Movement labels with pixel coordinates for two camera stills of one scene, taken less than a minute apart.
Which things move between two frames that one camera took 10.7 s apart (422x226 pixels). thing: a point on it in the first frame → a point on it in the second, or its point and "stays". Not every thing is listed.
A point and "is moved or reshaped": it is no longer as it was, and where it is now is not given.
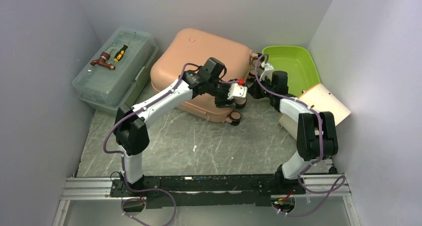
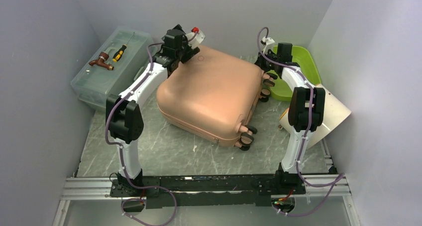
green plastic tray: x=298 y=62 stays
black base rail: x=171 y=191 stays
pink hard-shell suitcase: x=185 y=50 is moved or reshaped
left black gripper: x=226 y=102 → x=191 y=52
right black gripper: x=255 y=90 → x=259 y=62
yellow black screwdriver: x=120 y=53 stays
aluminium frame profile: x=317 y=185 stays
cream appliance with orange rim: x=318 y=99 stays
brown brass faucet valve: x=104 y=56 stays
